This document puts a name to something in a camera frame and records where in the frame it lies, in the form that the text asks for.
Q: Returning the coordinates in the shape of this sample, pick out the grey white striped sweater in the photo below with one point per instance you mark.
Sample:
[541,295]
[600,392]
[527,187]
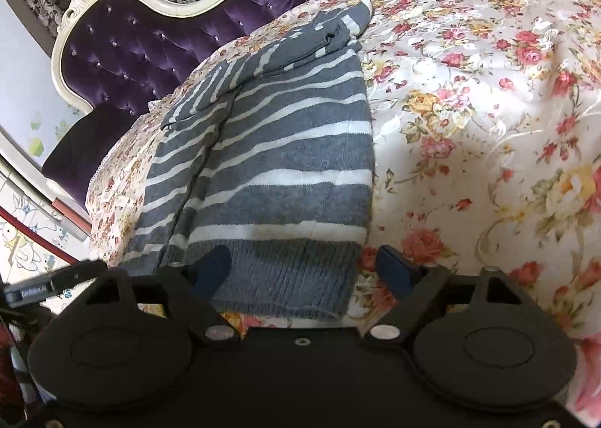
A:
[277,183]

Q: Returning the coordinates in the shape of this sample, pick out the floral bedspread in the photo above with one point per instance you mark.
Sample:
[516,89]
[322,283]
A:
[488,127]

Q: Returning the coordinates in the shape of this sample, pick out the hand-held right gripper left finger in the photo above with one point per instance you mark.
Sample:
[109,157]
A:
[210,268]

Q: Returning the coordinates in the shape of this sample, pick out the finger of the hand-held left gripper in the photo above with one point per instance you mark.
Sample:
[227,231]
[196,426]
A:
[77,274]

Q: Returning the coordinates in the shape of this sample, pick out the red patterned cloth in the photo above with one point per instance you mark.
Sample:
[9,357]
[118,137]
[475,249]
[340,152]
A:
[10,353]

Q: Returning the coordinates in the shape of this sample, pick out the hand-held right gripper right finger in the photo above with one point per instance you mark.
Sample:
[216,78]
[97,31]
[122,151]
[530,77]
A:
[394,270]

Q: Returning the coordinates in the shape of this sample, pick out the dark purple cushion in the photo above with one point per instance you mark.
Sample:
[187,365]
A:
[87,151]

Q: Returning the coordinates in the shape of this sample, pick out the purple tufted headboard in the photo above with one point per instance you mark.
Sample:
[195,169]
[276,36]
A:
[155,38]

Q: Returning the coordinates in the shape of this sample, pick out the cartoon printed panel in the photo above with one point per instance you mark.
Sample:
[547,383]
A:
[23,230]

